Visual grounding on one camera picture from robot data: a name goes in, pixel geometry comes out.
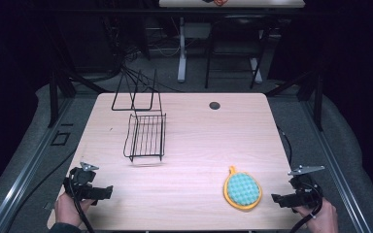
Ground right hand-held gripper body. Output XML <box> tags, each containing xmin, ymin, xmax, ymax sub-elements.
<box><xmin>287</xmin><ymin>165</ymin><xmax>325</xmax><ymax>214</ymax></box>

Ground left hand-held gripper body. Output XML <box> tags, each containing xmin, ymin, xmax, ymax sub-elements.
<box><xmin>62</xmin><ymin>161</ymin><xmax>100</xmax><ymax>207</ymax></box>

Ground person's left hand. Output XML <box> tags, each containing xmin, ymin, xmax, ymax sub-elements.
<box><xmin>53</xmin><ymin>192</ymin><xmax>95</xmax><ymax>228</ymax></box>

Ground person's right hand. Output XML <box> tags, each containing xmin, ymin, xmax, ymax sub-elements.
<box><xmin>292</xmin><ymin>197</ymin><xmax>340</xmax><ymax>233</ymax></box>

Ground yellow and teal pot holder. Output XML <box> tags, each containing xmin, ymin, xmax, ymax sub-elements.
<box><xmin>222</xmin><ymin>165</ymin><xmax>263</xmax><ymax>213</ymax></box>

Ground white desk with legs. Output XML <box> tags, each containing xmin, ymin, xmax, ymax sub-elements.
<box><xmin>158</xmin><ymin>0</ymin><xmax>306</xmax><ymax>83</ymax></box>

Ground black chair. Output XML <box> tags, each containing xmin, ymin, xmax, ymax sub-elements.
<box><xmin>204</xmin><ymin>15</ymin><xmax>267</xmax><ymax>90</ymax></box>

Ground orange item on desk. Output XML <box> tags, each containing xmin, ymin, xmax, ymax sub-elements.
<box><xmin>202</xmin><ymin>0</ymin><xmax>230</xmax><ymax>7</ymax></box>

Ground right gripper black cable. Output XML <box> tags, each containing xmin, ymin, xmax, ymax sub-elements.
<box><xmin>290</xmin><ymin>183</ymin><xmax>324</xmax><ymax>233</ymax></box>

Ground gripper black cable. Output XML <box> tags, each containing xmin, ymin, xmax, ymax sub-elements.
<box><xmin>290</xmin><ymin>183</ymin><xmax>324</xmax><ymax>233</ymax></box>
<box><xmin>68</xmin><ymin>179</ymin><xmax>95</xmax><ymax>233</ymax></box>

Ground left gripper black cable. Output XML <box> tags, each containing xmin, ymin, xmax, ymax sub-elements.
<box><xmin>68</xmin><ymin>179</ymin><xmax>95</xmax><ymax>233</ymax></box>

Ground aluminium rail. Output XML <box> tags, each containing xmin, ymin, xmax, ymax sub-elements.
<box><xmin>0</xmin><ymin>96</ymin><xmax>76</xmax><ymax>233</ymax></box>
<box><xmin>303</xmin><ymin>99</ymin><xmax>373</xmax><ymax>233</ymax></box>

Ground black floor cable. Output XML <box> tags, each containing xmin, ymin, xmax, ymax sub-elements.
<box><xmin>12</xmin><ymin>148</ymin><xmax>79</xmax><ymax>229</ymax></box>

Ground thin black cable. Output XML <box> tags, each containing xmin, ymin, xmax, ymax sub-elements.
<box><xmin>276</xmin><ymin>125</ymin><xmax>293</xmax><ymax>167</ymax></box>

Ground black wire rack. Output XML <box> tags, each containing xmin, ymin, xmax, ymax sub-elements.
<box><xmin>111</xmin><ymin>68</ymin><xmax>168</xmax><ymax>163</ymax></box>

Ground black metal frame post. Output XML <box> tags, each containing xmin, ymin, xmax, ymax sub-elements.
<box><xmin>265</xmin><ymin>69</ymin><xmax>324</xmax><ymax>132</ymax></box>
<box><xmin>48</xmin><ymin>69</ymin><xmax>77</xmax><ymax>128</ymax></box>

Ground bundle of background cables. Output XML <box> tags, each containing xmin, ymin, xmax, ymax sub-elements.
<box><xmin>108</xmin><ymin>17</ymin><xmax>184</xmax><ymax>95</ymax></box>

